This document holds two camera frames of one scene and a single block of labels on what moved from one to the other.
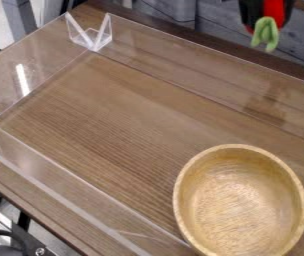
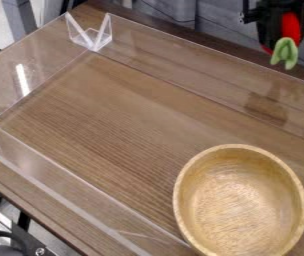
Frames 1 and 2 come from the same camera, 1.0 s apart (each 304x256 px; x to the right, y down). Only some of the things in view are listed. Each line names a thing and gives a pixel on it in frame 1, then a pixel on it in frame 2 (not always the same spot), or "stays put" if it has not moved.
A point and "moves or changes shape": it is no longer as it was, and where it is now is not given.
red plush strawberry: x=268 y=26 moves or changes shape
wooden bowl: x=239 y=202 stays put
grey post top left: x=20 y=17 stays put
